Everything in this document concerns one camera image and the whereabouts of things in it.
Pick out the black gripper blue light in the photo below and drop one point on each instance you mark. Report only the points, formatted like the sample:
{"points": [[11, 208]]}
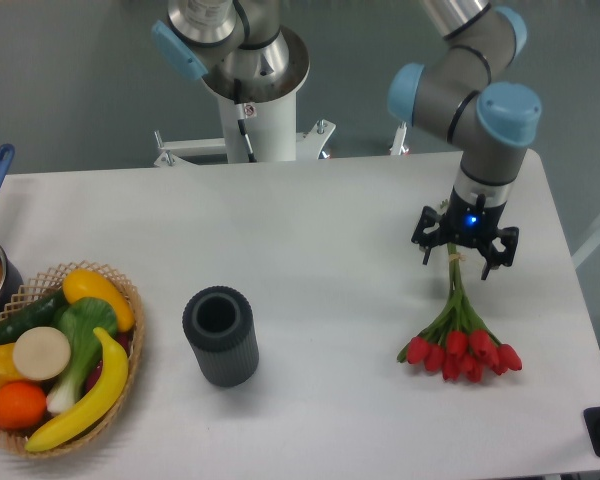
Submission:
{"points": [[471, 224]]}

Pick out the red tulip bouquet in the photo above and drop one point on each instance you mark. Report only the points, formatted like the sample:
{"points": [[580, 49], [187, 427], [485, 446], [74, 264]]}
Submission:
{"points": [[458, 342]]}

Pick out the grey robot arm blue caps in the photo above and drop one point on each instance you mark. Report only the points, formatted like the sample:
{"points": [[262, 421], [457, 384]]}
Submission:
{"points": [[254, 66]]}

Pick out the white table clamp right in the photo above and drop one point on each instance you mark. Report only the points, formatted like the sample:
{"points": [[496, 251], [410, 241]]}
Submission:
{"points": [[312, 145]]}

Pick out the white table clamp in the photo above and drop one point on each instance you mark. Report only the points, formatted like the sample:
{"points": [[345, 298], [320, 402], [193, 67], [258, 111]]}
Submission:
{"points": [[312, 145], [177, 153]]}

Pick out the dark grey ribbed vase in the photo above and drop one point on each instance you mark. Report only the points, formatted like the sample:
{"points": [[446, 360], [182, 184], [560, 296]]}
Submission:
{"points": [[219, 326]]}

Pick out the white table clamp left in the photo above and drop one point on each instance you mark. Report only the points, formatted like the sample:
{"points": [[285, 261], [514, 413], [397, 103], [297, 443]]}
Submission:
{"points": [[177, 153]]}

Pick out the dark red fruit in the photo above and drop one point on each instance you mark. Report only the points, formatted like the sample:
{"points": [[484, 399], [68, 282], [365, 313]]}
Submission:
{"points": [[124, 339]]}

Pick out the yellow banana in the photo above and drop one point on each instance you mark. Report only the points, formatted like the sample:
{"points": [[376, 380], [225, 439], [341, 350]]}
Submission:
{"points": [[93, 406]]}

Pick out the yellow squash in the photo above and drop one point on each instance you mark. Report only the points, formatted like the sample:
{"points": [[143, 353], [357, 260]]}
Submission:
{"points": [[83, 283]]}

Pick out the green bok choy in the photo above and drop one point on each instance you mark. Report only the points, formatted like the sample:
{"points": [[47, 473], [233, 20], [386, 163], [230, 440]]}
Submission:
{"points": [[77, 323]]}

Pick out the woven wicker basket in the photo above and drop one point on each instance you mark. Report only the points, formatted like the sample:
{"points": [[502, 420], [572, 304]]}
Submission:
{"points": [[49, 282]]}

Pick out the green cucumber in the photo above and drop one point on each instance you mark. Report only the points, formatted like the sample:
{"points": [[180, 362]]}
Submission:
{"points": [[39, 313]]}

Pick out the beige round slice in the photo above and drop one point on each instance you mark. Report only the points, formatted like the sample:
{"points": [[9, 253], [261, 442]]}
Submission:
{"points": [[41, 353]]}

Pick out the orange fruit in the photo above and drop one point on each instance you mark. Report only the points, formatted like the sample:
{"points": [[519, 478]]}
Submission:
{"points": [[22, 405]]}

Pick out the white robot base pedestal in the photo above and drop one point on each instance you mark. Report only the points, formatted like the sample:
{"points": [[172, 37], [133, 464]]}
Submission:
{"points": [[265, 129]]}

